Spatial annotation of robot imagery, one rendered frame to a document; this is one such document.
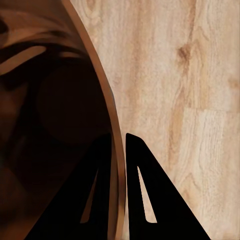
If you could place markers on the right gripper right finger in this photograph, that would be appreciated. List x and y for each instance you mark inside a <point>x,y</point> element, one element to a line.
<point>175,220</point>

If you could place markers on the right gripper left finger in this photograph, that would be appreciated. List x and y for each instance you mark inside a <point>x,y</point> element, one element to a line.
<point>61,219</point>

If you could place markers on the trash can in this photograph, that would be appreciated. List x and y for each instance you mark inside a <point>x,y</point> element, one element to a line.
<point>55,100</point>

